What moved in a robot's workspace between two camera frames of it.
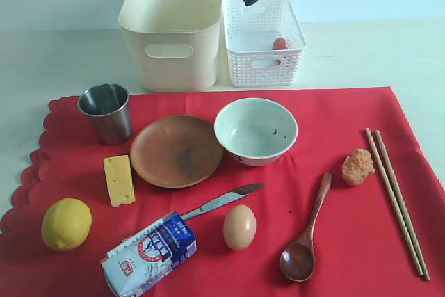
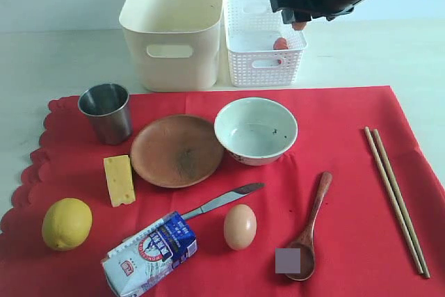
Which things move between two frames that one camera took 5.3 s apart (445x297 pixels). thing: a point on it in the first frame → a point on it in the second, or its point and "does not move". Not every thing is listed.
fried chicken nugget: x=357 y=167 → x=299 y=26
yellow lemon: x=66 y=224 does not move
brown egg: x=239 y=227 does not move
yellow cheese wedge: x=120 y=180 does not move
